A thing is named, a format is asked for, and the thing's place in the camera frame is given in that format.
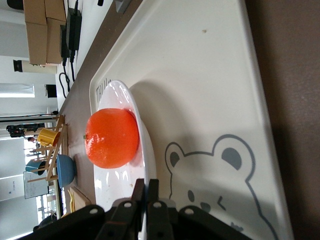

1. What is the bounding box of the large black power adapter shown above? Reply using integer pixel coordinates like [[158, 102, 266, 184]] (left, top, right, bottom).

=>
[[65, 7, 83, 51]]

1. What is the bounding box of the black camera rig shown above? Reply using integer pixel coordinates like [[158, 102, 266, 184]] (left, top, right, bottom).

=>
[[6, 123, 45, 139]]

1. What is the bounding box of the black square device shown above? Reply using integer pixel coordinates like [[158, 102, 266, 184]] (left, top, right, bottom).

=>
[[45, 84, 58, 99]]

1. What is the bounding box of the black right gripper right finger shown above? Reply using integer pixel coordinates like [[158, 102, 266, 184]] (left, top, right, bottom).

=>
[[146, 179, 251, 240]]

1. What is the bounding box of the wooden peg rack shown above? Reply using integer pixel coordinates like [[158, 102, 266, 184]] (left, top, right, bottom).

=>
[[26, 114, 69, 183]]

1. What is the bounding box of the brown cardboard box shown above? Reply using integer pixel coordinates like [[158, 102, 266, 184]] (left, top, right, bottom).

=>
[[46, 17, 66, 65], [23, 0, 47, 25], [44, 0, 67, 23], [25, 21, 48, 66]]

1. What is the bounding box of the yellow mug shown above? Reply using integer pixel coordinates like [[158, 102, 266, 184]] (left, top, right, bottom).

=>
[[37, 127, 61, 148]]

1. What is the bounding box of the small black power adapter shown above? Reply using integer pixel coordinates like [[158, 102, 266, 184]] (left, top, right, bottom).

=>
[[59, 24, 71, 59]]

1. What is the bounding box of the wooden cutting board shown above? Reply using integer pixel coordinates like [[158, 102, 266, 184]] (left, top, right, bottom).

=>
[[69, 186, 92, 214]]

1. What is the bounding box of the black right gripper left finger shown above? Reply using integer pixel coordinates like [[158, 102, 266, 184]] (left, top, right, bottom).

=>
[[18, 178, 146, 240]]

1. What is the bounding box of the blue bowl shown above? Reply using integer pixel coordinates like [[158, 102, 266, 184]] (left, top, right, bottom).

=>
[[56, 154, 77, 188]]

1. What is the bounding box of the white wall poster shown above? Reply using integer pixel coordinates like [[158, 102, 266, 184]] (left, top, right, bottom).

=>
[[23, 171, 50, 200]]

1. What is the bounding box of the cream bear print tray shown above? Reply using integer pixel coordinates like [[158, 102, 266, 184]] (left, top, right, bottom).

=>
[[89, 0, 295, 240]]

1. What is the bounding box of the grey metal table bracket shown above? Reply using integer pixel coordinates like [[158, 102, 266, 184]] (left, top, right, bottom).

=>
[[114, 0, 133, 14]]

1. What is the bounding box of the black adapter cable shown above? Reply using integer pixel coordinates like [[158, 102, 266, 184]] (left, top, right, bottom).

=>
[[58, 49, 77, 99]]

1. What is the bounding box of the orange fruit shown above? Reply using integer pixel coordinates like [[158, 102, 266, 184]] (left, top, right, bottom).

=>
[[84, 107, 140, 169]]

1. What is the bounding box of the white round plate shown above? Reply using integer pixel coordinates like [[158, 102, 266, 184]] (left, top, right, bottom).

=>
[[93, 79, 158, 240]]

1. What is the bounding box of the teal round container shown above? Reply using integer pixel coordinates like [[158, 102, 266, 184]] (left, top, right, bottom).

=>
[[24, 159, 47, 175]]

